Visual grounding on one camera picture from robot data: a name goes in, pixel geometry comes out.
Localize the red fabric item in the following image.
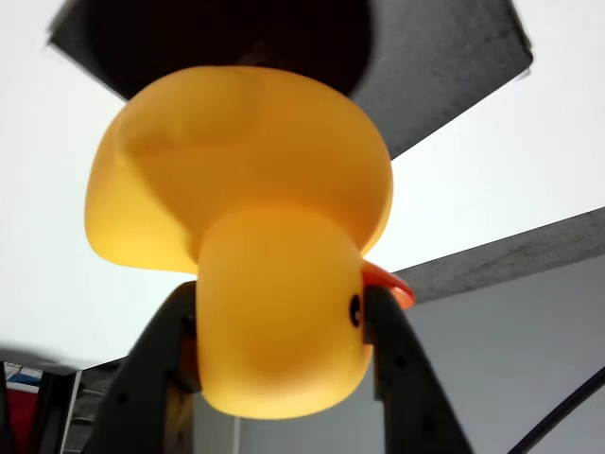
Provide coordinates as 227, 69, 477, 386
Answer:
0, 392, 42, 454

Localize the black cardboard square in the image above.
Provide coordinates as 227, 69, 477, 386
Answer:
46, 0, 535, 160

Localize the thin black cable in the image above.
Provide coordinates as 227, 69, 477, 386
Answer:
510, 377, 605, 454

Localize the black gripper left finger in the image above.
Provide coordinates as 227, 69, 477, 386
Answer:
87, 281, 199, 454

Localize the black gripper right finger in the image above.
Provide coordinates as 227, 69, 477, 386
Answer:
361, 283, 474, 454

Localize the yellow rubber duck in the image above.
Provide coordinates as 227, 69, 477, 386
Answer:
83, 64, 416, 421

